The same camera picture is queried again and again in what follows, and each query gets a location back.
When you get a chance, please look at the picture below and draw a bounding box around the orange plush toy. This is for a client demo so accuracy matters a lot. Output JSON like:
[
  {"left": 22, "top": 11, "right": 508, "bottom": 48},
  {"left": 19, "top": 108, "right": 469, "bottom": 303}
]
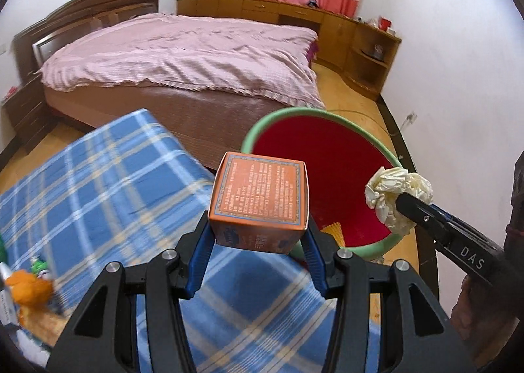
[{"left": 5, "top": 270, "right": 56, "bottom": 316}]

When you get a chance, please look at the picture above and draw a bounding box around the green keychain figure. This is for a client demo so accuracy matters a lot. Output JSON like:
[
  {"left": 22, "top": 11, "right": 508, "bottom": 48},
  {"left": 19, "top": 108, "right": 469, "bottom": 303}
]
[{"left": 30, "top": 256, "right": 52, "bottom": 278}]

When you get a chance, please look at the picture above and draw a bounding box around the dark wooden nightstand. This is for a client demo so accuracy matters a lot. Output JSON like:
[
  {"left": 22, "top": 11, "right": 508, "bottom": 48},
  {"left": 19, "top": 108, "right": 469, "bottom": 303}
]
[{"left": 2, "top": 82, "right": 55, "bottom": 153}]

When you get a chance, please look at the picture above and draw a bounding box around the long wooden window cabinet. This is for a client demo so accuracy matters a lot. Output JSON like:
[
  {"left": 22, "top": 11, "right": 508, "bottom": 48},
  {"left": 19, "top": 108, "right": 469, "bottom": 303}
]
[{"left": 176, "top": 0, "right": 402, "bottom": 101}]

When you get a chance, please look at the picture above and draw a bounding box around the person's right forearm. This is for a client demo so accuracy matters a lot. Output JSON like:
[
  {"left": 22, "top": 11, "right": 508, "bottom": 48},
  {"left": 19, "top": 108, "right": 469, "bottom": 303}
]
[{"left": 450, "top": 273, "right": 524, "bottom": 373}]

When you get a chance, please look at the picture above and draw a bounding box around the blue plaid cloth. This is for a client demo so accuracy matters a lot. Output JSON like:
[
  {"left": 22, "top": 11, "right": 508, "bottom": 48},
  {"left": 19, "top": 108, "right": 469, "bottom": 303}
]
[{"left": 0, "top": 108, "right": 381, "bottom": 373}]

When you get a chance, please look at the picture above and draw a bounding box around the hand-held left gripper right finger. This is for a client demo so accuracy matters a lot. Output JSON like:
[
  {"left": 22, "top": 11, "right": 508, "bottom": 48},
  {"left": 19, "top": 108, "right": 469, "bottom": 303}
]
[{"left": 302, "top": 220, "right": 479, "bottom": 373}]

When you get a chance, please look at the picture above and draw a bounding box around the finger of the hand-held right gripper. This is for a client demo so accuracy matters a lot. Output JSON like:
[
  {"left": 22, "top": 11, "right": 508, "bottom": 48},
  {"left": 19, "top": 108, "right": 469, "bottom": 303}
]
[
  {"left": 395, "top": 192, "right": 508, "bottom": 288},
  {"left": 428, "top": 202, "right": 498, "bottom": 249}
]

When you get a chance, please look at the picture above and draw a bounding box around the pink bed blanket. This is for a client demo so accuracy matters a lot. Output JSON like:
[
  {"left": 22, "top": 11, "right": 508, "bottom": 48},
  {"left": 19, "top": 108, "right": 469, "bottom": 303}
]
[{"left": 41, "top": 13, "right": 327, "bottom": 109}]

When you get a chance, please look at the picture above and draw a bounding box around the white paper ball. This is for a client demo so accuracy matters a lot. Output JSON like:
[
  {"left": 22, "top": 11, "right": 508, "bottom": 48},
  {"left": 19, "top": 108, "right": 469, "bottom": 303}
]
[{"left": 364, "top": 166, "right": 434, "bottom": 237}]

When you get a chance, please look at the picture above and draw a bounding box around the dark wooden bed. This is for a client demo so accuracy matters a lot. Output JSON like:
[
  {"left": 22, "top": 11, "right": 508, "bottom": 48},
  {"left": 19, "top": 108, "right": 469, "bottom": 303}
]
[{"left": 12, "top": 0, "right": 328, "bottom": 171}]

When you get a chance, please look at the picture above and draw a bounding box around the green rimmed red waste bin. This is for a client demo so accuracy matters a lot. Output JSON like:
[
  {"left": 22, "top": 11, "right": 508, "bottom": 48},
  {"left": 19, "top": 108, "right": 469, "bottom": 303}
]
[{"left": 240, "top": 107, "right": 410, "bottom": 264}]

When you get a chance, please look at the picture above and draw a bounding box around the white tube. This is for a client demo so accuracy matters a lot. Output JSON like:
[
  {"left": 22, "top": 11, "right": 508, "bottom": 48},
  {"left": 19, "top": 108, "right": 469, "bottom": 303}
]
[{"left": 0, "top": 262, "right": 21, "bottom": 325}]

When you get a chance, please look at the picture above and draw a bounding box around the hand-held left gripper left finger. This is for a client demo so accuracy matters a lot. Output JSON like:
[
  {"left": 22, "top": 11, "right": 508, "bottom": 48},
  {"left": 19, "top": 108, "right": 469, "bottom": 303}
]
[{"left": 46, "top": 215, "right": 214, "bottom": 373}]

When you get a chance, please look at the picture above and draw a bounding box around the yellow wrapper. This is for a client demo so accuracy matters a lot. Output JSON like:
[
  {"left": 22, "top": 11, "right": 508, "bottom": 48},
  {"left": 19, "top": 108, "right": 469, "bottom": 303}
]
[{"left": 321, "top": 222, "right": 345, "bottom": 248}]

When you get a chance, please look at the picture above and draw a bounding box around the orange printed cardboard box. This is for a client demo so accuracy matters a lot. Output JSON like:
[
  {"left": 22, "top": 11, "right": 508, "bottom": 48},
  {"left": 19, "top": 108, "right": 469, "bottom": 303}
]
[{"left": 207, "top": 151, "right": 309, "bottom": 254}]

